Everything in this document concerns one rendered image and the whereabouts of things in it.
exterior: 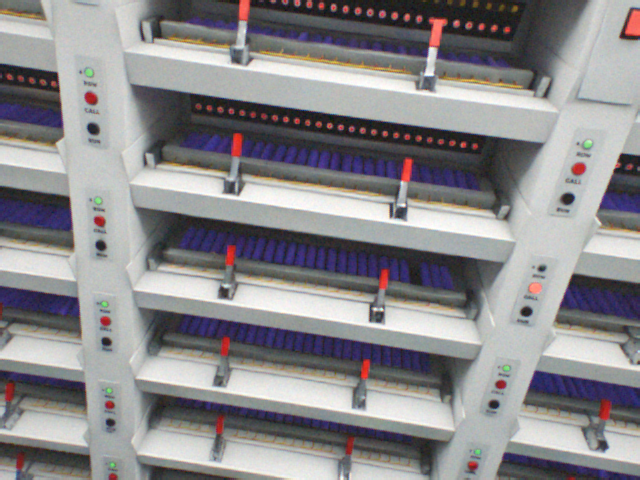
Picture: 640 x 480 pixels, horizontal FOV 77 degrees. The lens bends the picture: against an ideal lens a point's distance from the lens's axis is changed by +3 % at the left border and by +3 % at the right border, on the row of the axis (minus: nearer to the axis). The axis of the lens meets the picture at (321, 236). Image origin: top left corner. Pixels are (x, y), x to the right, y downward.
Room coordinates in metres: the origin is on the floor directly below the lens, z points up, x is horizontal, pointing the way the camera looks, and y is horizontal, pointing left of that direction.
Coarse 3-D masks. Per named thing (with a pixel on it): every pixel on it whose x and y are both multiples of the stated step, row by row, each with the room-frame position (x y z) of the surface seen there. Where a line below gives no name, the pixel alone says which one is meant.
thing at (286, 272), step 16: (176, 256) 0.66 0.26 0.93; (192, 256) 0.66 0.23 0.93; (208, 256) 0.66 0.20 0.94; (224, 256) 0.67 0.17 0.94; (208, 272) 0.64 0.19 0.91; (256, 272) 0.66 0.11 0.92; (272, 272) 0.65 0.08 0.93; (288, 272) 0.65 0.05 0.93; (304, 272) 0.65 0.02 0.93; (320, 272) 0.66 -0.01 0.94; (336, 272) 0.66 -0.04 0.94; (352, 288) 0.65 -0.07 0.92; (368, 288) 0.65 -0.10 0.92; (400, 288) 0.65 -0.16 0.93; (416, 288) 0.65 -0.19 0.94; (432, 288) 0.66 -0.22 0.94; (416, 304) 0.63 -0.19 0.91; (448, 304) 0.65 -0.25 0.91
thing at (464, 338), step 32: (160, 224) 0.70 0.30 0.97; (160, 256) 0.66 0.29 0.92; (160, 288) 0.60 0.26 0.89; (192, 288) 0.61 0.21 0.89; (256, 288) 0.63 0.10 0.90; (320, 288) 0.65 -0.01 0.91; (480, 288) 0.65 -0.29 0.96; (256, 320) 0.60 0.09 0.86; (288, 320) 0.59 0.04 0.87; (320, 320) 0.59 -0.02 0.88; (352, 320) 0.59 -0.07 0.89; (416, 320) 0.61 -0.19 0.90; (448, 320) 0.62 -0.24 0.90; (480, 320) 0.61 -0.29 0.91; (448, 352) 0.59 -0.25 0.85
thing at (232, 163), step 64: (192, 128) 0.74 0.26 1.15; (256, 128) 0.76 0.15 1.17; (320, 128) 0.76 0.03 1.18; (384, 128) 0.75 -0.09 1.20; (192, 192) 0.59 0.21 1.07; (256, 192) 0.61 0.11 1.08; (320, 192) 0.63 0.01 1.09; (384, 192) 0.65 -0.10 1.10; (448, 192) 0.64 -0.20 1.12; (512, 192) 0.64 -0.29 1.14
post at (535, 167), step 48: (576, 0) 0.64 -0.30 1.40; (528, 48) 0.76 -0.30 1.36; (576, 48) 0.59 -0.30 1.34; (528, 144) 0.64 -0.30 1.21; (528, 192) 0.59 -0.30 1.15; (528, 240) 0.58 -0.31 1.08; (576, 240) 0.57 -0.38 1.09; (528, 336) 0.58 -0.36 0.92; (480, 384) 0.58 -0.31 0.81; (528, 384) 0.57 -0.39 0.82; (480, 432) 0.58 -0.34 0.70
